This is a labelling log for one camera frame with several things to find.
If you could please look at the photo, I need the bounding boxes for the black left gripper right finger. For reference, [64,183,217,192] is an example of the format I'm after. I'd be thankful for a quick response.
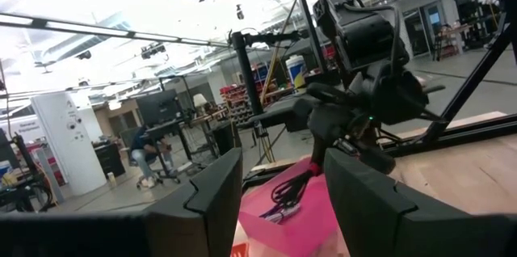
[322,147,517,257]

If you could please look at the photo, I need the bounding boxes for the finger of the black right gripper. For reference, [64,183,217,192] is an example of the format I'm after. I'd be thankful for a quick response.
[334,137,397,175]
[309,103,359,169]

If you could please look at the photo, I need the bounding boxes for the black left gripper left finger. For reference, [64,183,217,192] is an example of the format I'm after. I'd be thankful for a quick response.
[145,147,243,257]

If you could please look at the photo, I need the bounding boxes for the black cable with red strap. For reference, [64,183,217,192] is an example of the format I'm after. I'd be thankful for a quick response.
[269,162,324,209]

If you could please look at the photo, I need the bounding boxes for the white grey cable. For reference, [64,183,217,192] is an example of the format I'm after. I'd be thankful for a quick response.
[260,203,302,225]

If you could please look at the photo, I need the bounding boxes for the pink plastic bin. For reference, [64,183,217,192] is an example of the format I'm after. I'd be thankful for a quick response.
[237,155,341,257]

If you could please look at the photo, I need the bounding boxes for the orange plastic basket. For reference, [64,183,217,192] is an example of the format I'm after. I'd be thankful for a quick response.
[230,242,250,257]

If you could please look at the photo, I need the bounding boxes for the white bucket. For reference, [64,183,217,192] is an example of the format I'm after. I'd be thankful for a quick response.
[285,54,309,89]

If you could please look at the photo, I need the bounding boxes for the person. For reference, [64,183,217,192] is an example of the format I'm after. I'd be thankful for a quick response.
[128,124,175,190]

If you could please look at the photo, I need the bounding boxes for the black computer monitor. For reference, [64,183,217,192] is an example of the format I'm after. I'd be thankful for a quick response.
[135,88,181,127]

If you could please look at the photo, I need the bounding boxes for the long ceiling light bar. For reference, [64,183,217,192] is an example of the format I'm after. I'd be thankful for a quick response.
[0,11,229,48]

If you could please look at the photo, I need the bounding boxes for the black aluminium table frame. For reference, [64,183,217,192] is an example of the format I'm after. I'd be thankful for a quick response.
[242,22,517,193]

